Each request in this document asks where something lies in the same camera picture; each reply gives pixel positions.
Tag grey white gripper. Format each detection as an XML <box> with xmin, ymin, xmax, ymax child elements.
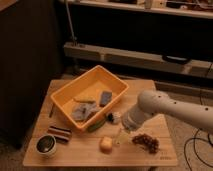
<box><xmin>115</xmin><ymin>105</ymin><xmax>150</xmax><ymax>146</ymax></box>

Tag green pepper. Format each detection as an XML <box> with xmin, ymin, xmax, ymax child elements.
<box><xmin>87</xmin><ymin>119</ymin><xmax>106</xmax><ymax>132</ymax></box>

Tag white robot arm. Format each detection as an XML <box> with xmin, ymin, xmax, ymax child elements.
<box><xmin>115</xmin><ymin>90</ymin><xmax>213</xmax><ymax>145</ymax></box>

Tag yellow apple toy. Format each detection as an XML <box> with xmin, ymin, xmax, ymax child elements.
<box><xmin>99</xmin><ymin>136</ymin><xmax>113</xmax><ymax>153</ymax></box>

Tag white dish brush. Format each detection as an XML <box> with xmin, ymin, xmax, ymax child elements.
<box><xmin>106</xmin><ymin>112</ymin><xmax>121</xmax><ymax>124</ymax></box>

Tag bunch of dark grapes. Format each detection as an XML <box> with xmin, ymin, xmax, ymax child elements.
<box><xmin>132</xmin><ymin>134</ymin><xmax>159</xmax><ymax>154</ymax></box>

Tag blue sponge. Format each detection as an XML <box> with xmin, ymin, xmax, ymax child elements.
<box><xmin>99</xmin><ymin>91</ymin><xmax>112</xmax><ymax>107</ymax></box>

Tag grey crumpled cloth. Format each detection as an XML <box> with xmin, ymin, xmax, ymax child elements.
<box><xmin>71</xmin><ymin>103</ymin><xmax>99</xmax><ymax>121</ymax></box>

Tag yellow plastic bin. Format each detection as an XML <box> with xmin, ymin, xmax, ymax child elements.
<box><xmin>51</xmin><ymin>65</ymin><xmax>129</xmax><ymax>131</ymax></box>

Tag yellow banana piece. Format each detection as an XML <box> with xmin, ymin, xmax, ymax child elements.
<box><xmin>73</xmin><ymin>97</ymin><xmax>95</xmax><ymax>103</ymax></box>

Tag striped brown eraser block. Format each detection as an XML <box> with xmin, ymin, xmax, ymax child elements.
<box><xmin>47</xmin><ymin>126</ymin><xmax>72</xmax><ymax>142</ymax></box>

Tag wooden table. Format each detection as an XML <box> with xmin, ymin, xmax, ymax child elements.
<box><xmin>23</xmin><ymin>80</ymin><xmax>178</xmax><ymax>167</ymax></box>

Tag dark pen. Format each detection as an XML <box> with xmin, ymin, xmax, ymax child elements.
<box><xmin>49</xmin><ymin>104</ymin><xmax>55</xmax><ymax>118</ymax></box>

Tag white metal cup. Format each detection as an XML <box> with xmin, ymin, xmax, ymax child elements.
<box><xmin>36</xmin><ymin>134</ymin><xmax>56</xmax><ymax>157</ymax></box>

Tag dark cabinet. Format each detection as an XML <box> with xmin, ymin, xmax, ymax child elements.
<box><xmin>0</xmin><ymin>0</ymin><xmax>62</xmax><ymax>149</ymax></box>

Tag black cables on floor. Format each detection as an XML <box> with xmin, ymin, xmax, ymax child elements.
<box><xmin>183</xmin><ymin>96</ymin><xmax>213</xmax><ymax>171</ymax></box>

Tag grey shelf rail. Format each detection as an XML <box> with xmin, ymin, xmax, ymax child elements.
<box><xmin>64</xmin><ymin>42</ymin><xmax>213</xmax><ymax>79</ymax></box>

